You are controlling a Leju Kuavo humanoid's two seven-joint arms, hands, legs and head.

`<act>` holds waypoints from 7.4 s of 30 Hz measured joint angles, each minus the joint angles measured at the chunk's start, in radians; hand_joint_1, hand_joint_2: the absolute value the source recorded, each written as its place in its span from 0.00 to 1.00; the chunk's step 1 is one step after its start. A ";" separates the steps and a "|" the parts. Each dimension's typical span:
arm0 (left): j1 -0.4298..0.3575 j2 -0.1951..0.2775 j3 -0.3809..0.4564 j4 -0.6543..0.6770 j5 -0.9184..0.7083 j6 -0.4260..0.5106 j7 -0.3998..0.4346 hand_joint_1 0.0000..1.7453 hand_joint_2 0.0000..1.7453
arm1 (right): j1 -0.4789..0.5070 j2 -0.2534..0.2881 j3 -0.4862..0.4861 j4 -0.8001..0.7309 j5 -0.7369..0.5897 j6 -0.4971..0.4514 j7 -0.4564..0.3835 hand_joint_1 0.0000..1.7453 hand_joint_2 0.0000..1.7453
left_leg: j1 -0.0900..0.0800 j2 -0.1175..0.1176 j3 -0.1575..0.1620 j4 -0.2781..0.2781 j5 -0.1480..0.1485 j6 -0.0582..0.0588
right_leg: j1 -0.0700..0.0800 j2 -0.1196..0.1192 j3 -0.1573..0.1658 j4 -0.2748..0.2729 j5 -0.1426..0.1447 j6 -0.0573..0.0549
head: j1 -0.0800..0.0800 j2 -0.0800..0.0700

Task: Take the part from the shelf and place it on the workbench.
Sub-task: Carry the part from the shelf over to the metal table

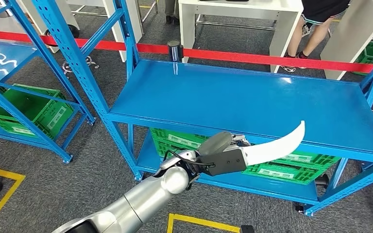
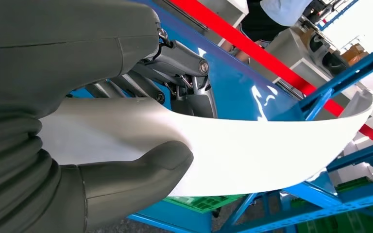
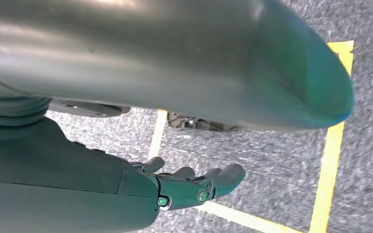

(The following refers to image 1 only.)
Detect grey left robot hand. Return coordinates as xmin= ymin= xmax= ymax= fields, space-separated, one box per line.
xmin=199 ymin=131 xmax=252 ymax=158

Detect white curved plastic part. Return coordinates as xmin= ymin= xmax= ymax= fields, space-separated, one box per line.
xmin=242 ymin=120 xmax=306 ymax=167

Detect blue metal workbench rack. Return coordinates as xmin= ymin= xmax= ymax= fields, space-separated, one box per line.
xmin=32 ymin=0 xmax=373 ymax=231

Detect blue metal shelf rack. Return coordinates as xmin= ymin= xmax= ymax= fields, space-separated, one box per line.
xmin=0 ymin=0 xmax=96 ymax=164

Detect folded green plastic crate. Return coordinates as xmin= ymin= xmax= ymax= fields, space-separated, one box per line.
xmin=241 ymin=151 xmax=341 ymax=185
xmin=150 ymin=127 xmax=213 ymax=158

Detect red barrier belt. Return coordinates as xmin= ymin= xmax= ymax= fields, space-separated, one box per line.
xmin=0 ymin=29 xmax=373 ymax=75

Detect black rack caster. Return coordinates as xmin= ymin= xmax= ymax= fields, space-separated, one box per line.
xmin=314 ymin=173 xmax=330 ymax=190

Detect person in dark trousers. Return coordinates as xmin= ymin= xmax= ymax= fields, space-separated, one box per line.
xmin=164 ymin=0 xmax=181 ymax=26

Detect white table with metal legs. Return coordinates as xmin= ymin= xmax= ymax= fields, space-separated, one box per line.
xmin=67 ymin=0 xmax=158 ymax=62

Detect person standing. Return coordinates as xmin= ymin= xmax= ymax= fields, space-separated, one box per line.
xmin=281 ymin=0 xmax=351 ymax=72

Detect pale grey table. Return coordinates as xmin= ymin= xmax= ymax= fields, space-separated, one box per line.
xmin=320 ymin=0 xmax=373 ymax=81

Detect open green plastic crate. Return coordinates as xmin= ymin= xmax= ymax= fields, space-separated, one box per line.
xmin=0 ymin=84 xmax=75 ymax=139

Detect black stool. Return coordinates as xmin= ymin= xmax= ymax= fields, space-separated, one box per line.
xmin=43 ymin=24 xmax=100 ymax=76

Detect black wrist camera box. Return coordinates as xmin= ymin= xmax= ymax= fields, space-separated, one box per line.
xmin=199 ymin=148 xmax=248 ymax=177

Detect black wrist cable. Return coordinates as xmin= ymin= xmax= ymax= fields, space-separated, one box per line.
xmin=163 ymin=149 xmax=216 ymax=168

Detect black barrier post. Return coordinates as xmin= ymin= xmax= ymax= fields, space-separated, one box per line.
xmin=167 ymin=40 xmax=185 ymax=63

